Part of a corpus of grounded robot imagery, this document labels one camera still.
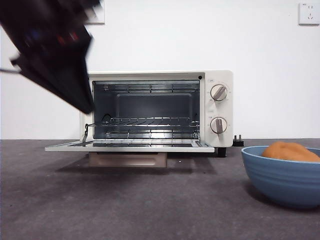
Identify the white glass oven door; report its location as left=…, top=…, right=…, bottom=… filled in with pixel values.
left=44, top=139, right=216, bottom=154

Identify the beige oven door handle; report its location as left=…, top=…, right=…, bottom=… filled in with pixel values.
left=88, top=151, right=168, bottom=169

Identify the brown potato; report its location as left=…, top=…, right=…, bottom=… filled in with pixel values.
left=261, top=141, right=320, bottom=163

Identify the blue ribbed bowl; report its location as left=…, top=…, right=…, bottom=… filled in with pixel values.
left=241, top=145, right=320, bottom=210

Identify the large-marked temperature oven knob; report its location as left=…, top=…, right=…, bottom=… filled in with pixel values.
left=209, top=84, right=229, bottom=102

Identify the timer oven knob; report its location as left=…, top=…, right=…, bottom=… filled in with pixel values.
left=209, top=116, right=228, bottom=136

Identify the white toaster oven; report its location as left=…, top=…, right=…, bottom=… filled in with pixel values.
left=79, top=69, right=234, bottom=158

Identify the white wall socket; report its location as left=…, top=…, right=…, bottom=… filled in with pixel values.
left=297, top=2, right=320, bottom=26
left=84, top=0, right=105, bottom=25

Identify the metal wire oven rack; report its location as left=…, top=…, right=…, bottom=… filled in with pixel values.
left=86, top=116, right=201, bottom=129

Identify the black power cord with plug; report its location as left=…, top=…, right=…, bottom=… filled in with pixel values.
left=232, top=134, right=245, bottom=147

